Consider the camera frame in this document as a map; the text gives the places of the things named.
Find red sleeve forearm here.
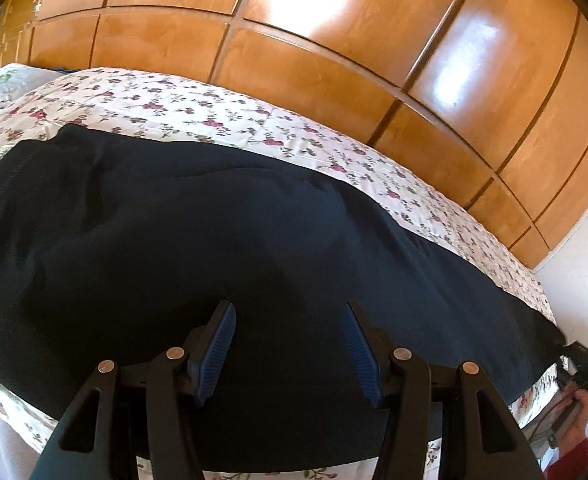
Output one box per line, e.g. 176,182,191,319
544,438,588,480

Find floral bedspread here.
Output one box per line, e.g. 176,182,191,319
0,66,563,480

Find wooden wardrobe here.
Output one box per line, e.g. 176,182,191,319
0,0,588,266

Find white floral pillow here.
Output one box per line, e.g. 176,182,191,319
0,63,62,113

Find black pants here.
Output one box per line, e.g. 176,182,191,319
0,125,566,472

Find person's right hand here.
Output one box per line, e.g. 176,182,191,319
557,382,588,457

